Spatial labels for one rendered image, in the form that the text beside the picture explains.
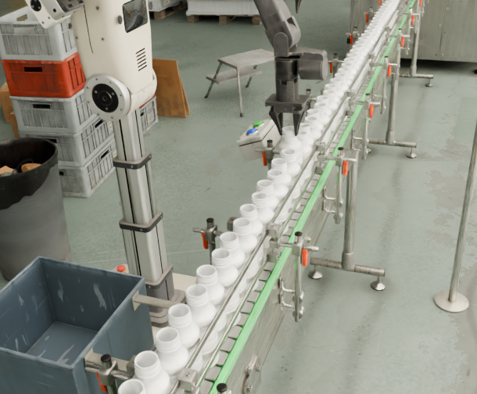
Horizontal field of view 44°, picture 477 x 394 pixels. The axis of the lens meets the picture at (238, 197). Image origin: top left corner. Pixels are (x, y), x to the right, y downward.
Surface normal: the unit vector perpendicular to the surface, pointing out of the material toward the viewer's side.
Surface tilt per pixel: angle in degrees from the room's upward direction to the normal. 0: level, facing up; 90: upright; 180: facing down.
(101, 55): 101
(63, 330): 0
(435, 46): 90
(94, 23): 90
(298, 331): 0
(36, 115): 90
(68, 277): 90
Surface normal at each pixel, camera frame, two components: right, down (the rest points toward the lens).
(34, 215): 0.59, 0.43
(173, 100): -0.31, 0.61
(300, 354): -0.04, -0.87
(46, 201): 0.84, 0.29
